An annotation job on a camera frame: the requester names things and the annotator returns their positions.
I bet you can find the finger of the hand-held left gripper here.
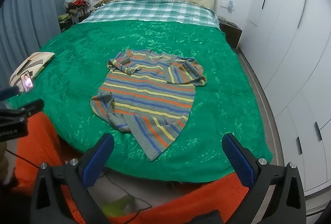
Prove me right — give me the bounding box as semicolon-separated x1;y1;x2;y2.
15;99;45;121
0;86;20;101

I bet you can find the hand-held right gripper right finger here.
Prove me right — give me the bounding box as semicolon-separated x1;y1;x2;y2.
222;133;308;224

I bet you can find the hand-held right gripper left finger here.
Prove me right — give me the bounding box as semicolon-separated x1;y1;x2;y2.
30;133;115;224

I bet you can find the striped knit sweater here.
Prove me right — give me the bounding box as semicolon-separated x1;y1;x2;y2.
90;49;207;161

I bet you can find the pile of clothes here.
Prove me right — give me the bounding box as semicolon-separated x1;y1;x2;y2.
57;0;92;32

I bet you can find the smartphone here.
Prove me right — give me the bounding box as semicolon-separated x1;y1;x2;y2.
21;71;34;93

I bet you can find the orange fluffy blanket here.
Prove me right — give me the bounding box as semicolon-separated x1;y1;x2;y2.
5;111;250;224

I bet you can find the cream geometric patterned pillow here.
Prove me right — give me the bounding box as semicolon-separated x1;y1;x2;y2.
10;52;55;88

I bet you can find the yellow-green floor item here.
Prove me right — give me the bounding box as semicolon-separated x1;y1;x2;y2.
102;194;135;217

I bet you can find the green velvet blanket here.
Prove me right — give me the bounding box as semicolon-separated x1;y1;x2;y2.
5;19;274;183

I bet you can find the grey-blue curtain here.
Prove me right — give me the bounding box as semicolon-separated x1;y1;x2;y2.
0;0;78;91

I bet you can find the white wardrobe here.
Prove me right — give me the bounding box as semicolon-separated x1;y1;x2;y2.
238;0;331;197

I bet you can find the dark wooden nightstand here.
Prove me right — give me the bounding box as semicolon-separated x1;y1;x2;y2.
218;18;243;49

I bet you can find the green checked bed sheet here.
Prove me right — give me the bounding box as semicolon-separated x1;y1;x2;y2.
79;0;222;31

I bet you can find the black cable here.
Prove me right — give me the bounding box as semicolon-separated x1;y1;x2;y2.
5;149;153;217

